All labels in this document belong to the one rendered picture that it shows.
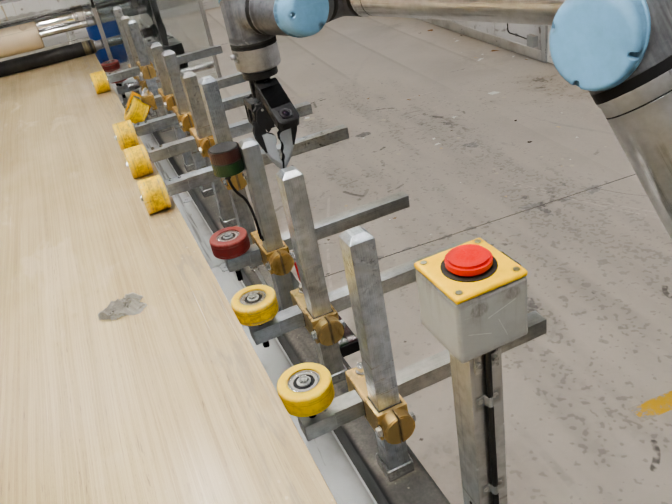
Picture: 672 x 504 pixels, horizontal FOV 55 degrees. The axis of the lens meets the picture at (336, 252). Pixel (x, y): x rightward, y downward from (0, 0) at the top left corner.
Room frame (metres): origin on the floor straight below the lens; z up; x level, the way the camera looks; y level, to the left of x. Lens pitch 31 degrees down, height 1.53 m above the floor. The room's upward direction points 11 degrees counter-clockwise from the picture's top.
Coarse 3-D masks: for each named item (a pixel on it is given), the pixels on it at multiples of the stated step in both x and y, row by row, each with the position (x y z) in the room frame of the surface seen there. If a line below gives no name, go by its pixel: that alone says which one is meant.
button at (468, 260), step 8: (456, 248) 0.47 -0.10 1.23; (464, 248) 0.47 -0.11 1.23; (472, 248) 0.47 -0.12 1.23; (480, 248) 0.47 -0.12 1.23; (448, 256) 0.46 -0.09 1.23; (456, 256) 0.46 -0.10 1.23; (464, 256) 0.46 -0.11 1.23; (472, 256) 0.46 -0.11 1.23; (480, 256) 0.45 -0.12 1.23; (488, 256) 0.45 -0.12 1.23; (448, 264) 0.45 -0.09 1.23; (456, 264) 0.45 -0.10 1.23; (464, 264) 0.45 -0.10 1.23; (472, 264) 0.44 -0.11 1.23; (480, 264) 0.44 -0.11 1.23; (488, 264) 0.44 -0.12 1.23; (456, 272) 0.44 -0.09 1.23; (464, 272) 0.44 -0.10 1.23; (472, 272) 0.44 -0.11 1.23; (480, 272) 0.44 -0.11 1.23
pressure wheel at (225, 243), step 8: (216, 232) 1.22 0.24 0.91; (224, 232) 1.22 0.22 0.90; (232, 232) 1.21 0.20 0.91; (240, 232) 1.20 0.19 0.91; (216, 240) 1.18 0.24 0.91; (224, 240) 1.18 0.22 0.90; (232, 240) 1.17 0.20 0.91; (240, 240) 1.17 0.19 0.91; (248, 240) 1.19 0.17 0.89; (216, 248) 1.16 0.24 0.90; (224, 248) 1.16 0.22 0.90; (232, 248) 1.16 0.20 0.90; (240, 248) 1.16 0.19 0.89; (248, 248) 1.18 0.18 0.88; (216, 256) 1.17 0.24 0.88; (224, 256) 1.16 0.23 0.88; (232, 256) 1.16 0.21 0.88; (240, 272) 1.19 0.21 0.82; (240, 280) 1.19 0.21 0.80
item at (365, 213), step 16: (400, 192) 1.33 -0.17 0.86; (368, 208) 1.28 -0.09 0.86; (384, 208) 1.29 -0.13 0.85; (400, 208) 1.30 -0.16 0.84; (320, 224) 1.25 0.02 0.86; (336, 224) 1.25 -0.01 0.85; (352, 224) 1.26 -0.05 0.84; (288, 240) 1.22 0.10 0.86; (240, 256) 1.18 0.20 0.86; (256, 256) 1.19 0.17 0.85
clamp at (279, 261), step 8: (256, 232) 1.25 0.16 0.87; (256, 240) 1.22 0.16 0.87; (264, 248) 1.18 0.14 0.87; (280, 248) 1.16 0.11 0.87; (288, 248) 1.17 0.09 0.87; (264, 256) 1.17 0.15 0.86; (272, 256) 1.15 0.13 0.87; (280, 256) 1.15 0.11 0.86; (288, 256) 1.14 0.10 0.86; (264, 264) 1.19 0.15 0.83; (272, 264) 1.13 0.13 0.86; (280, 264) 1.14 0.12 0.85; (288, 264) 1.14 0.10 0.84; (272, 272) 1.15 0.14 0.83; (280, 272) 1.14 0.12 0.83; (288, 272) 1.14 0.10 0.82
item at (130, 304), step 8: (128, 296) 1.02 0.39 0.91; (136, 296) 1.02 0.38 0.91; (112, 304) 1.00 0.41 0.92; (120, 304) 1.00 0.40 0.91; (128, 304) 0.99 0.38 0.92; (136, 304) 0.99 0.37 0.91; (144, 304) 1.00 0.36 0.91; (104, 312) 0.98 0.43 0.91; (112, 312) 0.99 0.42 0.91; (120, 312) 0.98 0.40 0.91; (128, 312) 0.98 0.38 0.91; (136, 312) 0.98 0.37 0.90
